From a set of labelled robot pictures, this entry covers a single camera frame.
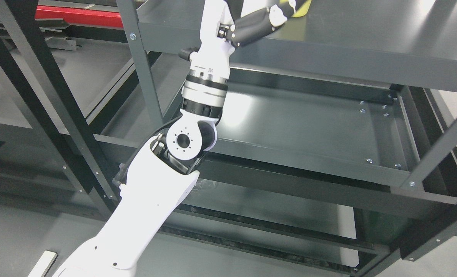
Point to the white robotic hand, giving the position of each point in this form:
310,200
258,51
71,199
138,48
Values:
211,61

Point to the yellow plastic cup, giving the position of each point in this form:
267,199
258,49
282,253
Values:
300,7

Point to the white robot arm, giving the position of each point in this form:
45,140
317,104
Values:
163,171

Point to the grey metal shelf unit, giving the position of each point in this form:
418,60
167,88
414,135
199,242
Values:
326,163

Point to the black metal shelf rack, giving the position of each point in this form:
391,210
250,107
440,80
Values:
60,84

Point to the red metal beam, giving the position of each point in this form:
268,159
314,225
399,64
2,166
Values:
96,13

